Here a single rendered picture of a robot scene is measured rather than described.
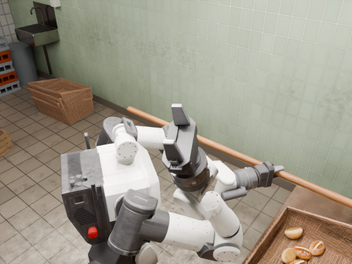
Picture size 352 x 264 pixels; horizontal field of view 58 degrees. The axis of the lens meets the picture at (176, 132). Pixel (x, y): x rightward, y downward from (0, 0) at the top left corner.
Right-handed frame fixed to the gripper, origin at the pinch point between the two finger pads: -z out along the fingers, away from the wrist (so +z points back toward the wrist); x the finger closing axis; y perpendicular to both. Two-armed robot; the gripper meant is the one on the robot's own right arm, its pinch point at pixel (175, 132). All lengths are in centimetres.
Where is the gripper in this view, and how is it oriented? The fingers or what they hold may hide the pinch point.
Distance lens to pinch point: 60.5
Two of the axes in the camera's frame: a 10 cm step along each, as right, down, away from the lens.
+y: 9.6, 0.3, -2.7
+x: 1.8, -8.2, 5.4
